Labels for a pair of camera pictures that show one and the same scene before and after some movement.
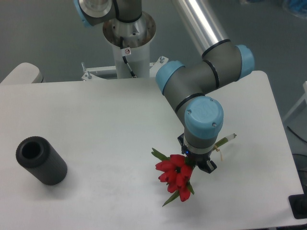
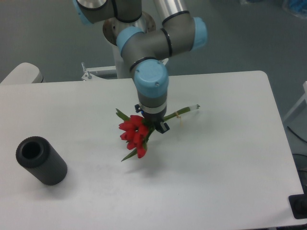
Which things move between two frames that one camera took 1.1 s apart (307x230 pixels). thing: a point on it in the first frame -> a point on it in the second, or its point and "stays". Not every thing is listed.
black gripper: x=202 y=161 -> x=154 y=119
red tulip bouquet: x=176 y=170 -> x=135 y=132
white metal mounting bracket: x=89 y=76 stays
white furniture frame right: x=304 y=97 stays
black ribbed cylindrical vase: x=36 y=154 stays
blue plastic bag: x=299 y=6 stays
